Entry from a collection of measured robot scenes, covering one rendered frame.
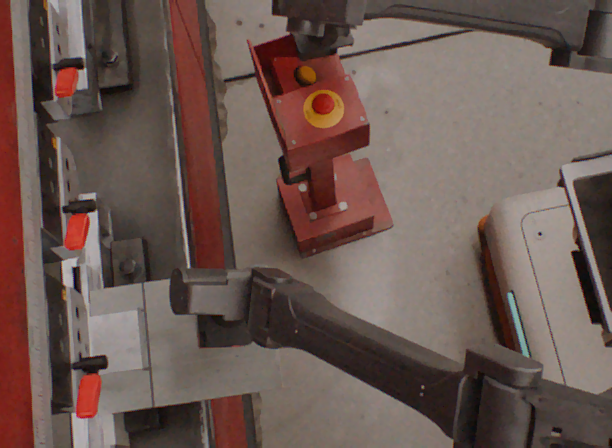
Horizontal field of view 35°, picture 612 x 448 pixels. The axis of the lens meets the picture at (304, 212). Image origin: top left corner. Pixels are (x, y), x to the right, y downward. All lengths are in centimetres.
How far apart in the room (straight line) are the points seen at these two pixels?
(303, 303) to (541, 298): 115
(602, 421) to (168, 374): 73
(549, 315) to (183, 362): 100
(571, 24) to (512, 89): 139
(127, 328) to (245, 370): 18
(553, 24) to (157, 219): 72
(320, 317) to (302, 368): 135
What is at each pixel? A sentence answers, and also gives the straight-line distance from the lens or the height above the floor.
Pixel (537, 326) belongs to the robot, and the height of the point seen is 28.
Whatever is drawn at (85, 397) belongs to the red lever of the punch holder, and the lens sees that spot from 115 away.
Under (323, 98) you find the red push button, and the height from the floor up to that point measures 81.
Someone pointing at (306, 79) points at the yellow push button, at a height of 73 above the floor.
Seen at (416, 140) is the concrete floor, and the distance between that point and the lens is 252.
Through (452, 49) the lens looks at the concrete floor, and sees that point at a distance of 263.
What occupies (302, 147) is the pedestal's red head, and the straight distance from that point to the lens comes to 169.
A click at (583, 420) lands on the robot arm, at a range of 83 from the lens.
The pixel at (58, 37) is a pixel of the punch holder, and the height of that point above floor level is 118.
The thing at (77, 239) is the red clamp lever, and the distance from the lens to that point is 118.
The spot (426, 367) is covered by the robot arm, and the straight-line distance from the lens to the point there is 90.
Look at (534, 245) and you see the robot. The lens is 218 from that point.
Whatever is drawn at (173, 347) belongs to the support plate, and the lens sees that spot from 140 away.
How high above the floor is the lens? 236
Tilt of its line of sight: 73 degrees down
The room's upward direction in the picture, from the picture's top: 11 degrees counter-clockwise
